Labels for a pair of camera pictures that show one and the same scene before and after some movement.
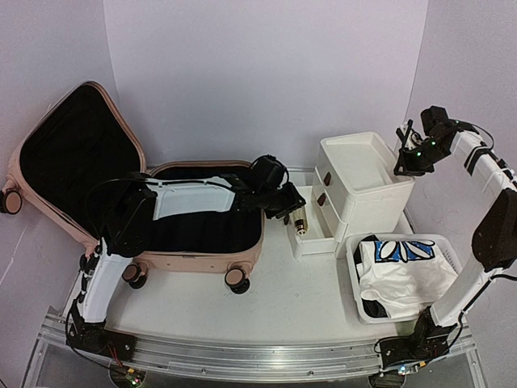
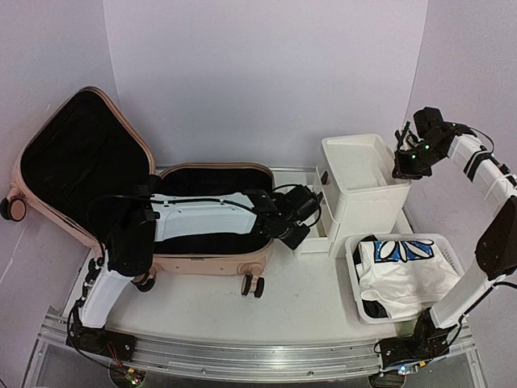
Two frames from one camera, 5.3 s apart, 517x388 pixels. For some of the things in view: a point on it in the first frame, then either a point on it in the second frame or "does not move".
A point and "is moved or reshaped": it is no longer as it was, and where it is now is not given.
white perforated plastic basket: [443, 241] does not move
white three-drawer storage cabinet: [355, 191] does not move
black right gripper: [406, 168] does not move
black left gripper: [293, 202] -> [295, 242]
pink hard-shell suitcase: [69, 166] is moved or reshaped
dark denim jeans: [372, 308] does not move
